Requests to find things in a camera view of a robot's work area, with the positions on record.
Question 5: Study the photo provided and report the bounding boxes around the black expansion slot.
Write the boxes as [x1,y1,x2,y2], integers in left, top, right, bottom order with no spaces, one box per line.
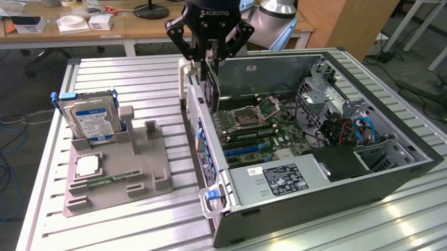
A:
[221,140,261,152]

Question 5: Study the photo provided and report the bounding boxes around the green RAM stick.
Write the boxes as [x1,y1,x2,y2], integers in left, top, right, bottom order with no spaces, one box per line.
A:
[86,174,129,188]

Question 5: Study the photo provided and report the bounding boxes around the grey hinged disk bay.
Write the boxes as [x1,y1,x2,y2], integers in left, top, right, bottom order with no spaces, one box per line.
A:
[352,135,419,175]

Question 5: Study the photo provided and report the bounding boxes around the black monitor stand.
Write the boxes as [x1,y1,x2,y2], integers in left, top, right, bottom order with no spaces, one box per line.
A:
[132,0,170,20]

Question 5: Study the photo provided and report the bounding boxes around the wooden cabinet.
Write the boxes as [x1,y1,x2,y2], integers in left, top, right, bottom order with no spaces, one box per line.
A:
[296,0,401,63]

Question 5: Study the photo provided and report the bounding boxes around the blue floor cable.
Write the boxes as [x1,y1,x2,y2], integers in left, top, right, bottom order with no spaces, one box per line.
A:
[0,125,28,224]

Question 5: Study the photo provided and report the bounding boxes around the red wire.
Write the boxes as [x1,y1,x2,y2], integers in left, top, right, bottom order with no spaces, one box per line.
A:
[340,121,353,146]

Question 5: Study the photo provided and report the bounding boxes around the silver chipset heatsink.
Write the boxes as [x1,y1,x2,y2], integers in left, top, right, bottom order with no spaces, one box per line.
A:
[277,148,299,159]

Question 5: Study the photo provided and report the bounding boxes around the small grey packet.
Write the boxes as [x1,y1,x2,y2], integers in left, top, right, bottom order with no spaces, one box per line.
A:
[81,0,102,13]

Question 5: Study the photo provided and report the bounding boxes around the silver CPU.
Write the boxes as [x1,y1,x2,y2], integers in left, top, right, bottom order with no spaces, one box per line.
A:
[76,156,101,178]

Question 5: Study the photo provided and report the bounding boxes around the metal disk bay cage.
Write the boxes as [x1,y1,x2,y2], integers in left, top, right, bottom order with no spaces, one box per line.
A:
[295,75,349,123]

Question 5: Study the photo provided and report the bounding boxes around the black open PC case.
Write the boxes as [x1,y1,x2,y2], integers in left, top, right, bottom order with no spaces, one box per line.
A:
[176,51,444,248]

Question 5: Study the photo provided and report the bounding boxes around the grey power supply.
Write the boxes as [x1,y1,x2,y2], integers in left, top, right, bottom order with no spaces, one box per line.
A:
[225,154,332,208]

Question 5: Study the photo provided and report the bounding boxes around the green motherboard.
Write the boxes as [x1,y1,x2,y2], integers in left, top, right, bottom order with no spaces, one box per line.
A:
[205,93,317,169]

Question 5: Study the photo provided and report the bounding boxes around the white box black top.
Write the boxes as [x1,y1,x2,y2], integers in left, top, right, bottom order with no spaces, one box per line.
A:
[9,16,48,35]

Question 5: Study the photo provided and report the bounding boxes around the RAM slot black latches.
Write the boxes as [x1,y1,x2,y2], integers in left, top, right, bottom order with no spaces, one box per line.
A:
[219,94,257,101]
[219,99,260,107]

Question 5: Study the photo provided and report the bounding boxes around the white table frame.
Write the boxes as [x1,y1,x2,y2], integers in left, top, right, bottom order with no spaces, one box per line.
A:
[381,0,447,72]

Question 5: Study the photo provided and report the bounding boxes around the black stand base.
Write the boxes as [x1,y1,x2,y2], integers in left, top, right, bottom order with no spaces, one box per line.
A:
[395,78,447,106]

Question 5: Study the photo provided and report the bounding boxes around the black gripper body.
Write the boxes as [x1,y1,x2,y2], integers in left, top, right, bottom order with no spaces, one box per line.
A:
[181,0,243,40]

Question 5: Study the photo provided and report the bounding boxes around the black power adapter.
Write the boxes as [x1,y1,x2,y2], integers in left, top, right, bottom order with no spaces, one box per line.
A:
[376,52,396,64]

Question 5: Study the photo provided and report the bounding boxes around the hard disk blue caddy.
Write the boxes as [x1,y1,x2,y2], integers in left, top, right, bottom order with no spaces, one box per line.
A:
[49,88,126,146]

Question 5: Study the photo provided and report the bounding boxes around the graphics card with fan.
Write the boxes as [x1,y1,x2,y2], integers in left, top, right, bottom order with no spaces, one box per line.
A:
[198,39,221,114]

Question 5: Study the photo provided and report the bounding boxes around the white floor cable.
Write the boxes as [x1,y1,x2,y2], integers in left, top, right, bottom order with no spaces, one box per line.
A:
[0,109,57,126]

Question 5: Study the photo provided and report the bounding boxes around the clear plastic bag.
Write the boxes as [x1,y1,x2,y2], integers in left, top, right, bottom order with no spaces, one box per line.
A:
[0,0,28,19]

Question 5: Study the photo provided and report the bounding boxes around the black chair base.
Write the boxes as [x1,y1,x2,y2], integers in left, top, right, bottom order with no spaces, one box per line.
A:
[20,46,73,78]

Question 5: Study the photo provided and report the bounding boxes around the white round holder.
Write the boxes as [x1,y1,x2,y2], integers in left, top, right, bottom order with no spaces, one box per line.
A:
[54,15,92,36]

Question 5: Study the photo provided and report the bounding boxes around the small white labelled box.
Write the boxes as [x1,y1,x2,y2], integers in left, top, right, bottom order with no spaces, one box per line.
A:
[86,14,114,31]

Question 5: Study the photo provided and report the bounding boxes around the black plastic shroud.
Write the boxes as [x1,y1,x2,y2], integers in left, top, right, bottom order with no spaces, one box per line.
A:
[311,144,373,183]

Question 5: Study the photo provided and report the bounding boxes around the black wire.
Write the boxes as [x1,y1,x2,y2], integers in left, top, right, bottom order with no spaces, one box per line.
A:
[295,100,336,147]

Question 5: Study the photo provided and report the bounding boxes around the blue expansion slot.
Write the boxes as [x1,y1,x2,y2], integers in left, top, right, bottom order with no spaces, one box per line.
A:
[223,144,265,158]

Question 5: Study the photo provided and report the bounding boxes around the silver socket cover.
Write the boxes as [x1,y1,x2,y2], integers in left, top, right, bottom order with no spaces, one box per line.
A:
[256,96,281,123]

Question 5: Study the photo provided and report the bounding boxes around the CPU socket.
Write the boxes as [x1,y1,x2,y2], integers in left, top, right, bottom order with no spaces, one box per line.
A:
[231,107,263,130]

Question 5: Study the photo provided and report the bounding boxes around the wooden desk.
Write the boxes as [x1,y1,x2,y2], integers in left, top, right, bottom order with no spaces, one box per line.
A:
[0,0,316,58]

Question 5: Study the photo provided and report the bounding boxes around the grey parts rack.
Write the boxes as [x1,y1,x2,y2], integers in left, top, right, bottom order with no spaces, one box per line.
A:
[61,105,174,219]

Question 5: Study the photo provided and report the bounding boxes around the blue wire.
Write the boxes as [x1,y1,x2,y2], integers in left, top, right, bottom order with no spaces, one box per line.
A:
[352,117,380,144]

